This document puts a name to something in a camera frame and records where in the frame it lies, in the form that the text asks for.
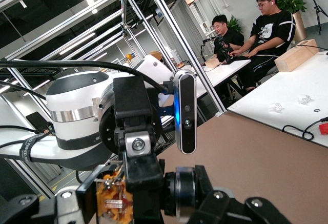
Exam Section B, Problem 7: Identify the man in black shirt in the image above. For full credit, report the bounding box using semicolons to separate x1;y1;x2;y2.
211;14;245;101

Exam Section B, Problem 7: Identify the small green plant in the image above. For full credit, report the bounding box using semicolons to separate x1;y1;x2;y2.
227;14;243;34

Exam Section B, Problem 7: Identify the small cardboard box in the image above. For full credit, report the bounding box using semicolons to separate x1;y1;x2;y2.
204;58;221;70

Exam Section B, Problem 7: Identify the black velcro cable strap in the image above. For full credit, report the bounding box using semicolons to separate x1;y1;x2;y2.
19;131;47;163

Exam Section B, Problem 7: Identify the potted plant gold pot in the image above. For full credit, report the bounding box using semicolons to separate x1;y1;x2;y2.
277;0;308;43

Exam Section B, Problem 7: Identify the black tripod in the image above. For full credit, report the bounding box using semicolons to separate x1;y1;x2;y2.
303;0;328;35

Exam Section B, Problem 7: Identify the black cable with loop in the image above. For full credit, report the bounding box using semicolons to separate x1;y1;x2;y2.
281;116;328;141

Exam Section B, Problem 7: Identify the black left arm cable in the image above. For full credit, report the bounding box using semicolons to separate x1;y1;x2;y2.
0;59;169;94

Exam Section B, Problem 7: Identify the aluminium profile frame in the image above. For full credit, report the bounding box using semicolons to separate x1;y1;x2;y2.
0;0;228;118

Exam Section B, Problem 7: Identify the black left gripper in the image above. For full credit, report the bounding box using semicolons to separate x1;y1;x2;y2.
98;76;165;193

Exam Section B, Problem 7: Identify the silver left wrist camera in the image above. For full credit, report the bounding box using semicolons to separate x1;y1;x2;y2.
173;69;198;155

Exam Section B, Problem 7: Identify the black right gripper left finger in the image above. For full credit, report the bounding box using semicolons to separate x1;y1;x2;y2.
0;177;98;224

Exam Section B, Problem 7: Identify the white table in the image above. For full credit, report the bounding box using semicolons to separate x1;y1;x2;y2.
158;56;252;101
227;51;328;148

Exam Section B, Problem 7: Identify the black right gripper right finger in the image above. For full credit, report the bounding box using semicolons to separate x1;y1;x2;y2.
188;165;293;224

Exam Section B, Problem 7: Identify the light wooden block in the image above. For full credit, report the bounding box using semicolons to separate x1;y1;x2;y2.
274;38;321;73

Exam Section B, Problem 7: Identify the man with glasses black shirt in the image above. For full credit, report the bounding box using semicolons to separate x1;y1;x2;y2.
232;0;297;94

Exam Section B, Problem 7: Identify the black teleoperation handle device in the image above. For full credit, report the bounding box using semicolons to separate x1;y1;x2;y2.
201;34;235;66

